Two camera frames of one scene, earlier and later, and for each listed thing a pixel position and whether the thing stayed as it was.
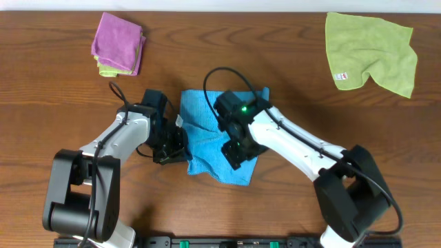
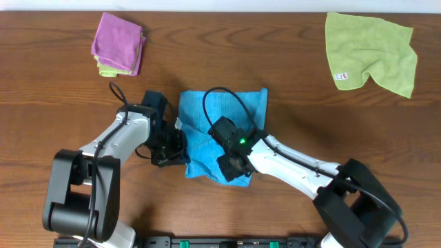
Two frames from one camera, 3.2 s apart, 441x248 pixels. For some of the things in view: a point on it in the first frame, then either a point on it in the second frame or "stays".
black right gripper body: [237, 152] to [228, 170]
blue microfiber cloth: [206, 139] stays
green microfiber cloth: [359, 47] stays
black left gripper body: [169, 145] stays
